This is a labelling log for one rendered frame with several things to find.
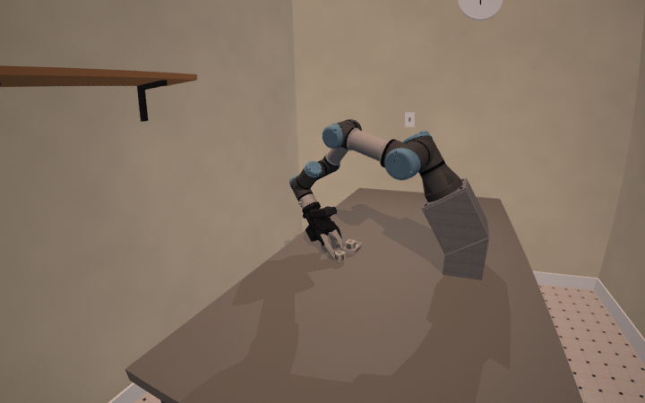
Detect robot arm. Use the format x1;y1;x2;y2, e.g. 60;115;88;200
289;119;463;209

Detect beige rectangular tray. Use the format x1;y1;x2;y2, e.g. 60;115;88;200
344;242;362;255

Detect beige number cube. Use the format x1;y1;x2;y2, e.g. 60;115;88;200
345;239;357;250
333;250;346;263

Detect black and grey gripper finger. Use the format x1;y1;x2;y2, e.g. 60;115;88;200
329;221;344;252
314;227;336;260

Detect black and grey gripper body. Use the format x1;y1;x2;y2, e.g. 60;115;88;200
302;201;333;242

